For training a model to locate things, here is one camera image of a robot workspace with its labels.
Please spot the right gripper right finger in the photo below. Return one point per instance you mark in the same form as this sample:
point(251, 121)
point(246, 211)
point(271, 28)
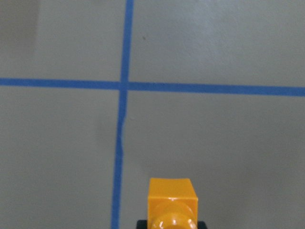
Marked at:
point(201, 225)

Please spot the orange toy block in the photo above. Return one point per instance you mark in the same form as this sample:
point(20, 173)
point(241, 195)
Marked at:
point(172, 204)

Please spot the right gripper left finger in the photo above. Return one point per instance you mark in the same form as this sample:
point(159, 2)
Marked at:
point(141, 224)

